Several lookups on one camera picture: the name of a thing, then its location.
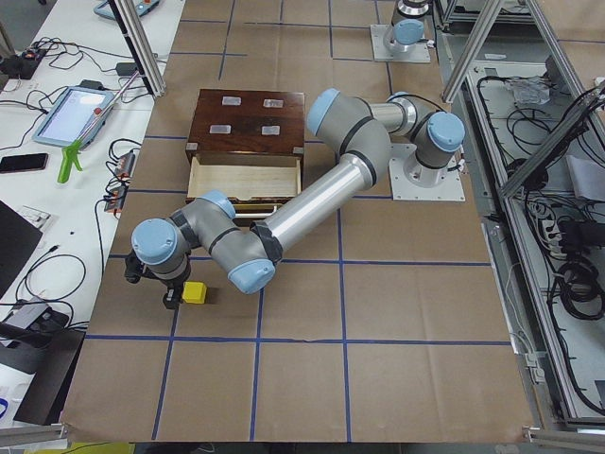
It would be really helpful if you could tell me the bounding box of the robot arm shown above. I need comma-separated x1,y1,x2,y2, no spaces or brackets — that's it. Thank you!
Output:
124,88,465,309
383,0,430,54

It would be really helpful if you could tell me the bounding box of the black smartphone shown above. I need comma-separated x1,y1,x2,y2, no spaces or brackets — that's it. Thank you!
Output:
0,152,49,174

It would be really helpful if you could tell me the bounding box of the green handled reacher tool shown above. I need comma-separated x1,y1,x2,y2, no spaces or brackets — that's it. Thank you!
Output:
57,70,140,183

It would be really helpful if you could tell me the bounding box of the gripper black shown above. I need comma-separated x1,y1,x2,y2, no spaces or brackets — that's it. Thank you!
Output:
124,253,191,309

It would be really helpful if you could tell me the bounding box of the dark wooden drawer box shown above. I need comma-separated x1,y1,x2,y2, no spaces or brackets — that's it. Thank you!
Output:
185,89,305,160

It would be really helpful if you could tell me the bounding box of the aluminium frame post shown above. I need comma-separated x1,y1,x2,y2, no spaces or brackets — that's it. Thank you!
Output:
110,0,166,98

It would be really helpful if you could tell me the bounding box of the black laptop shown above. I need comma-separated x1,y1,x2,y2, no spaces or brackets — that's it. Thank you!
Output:
0,201,43,296

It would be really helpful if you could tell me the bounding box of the teach pendant tablet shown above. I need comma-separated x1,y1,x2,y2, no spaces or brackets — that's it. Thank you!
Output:
32,86,112,147

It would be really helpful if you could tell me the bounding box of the yellow block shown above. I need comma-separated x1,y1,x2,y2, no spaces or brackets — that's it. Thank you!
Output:
182,281,207,305

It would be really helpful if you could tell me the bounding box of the black power adapter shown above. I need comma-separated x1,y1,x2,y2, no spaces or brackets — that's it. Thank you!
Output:
114,62,138,78

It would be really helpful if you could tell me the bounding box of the brown paper table cover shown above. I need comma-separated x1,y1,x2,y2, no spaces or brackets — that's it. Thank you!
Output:
61,1,533,443

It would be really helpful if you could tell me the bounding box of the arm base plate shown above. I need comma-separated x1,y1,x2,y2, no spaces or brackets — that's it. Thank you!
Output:
370,25,430,63
389,144,465,202

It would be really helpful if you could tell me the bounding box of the light wooden drawer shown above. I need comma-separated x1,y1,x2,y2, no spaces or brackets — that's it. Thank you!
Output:
186,153,303,225

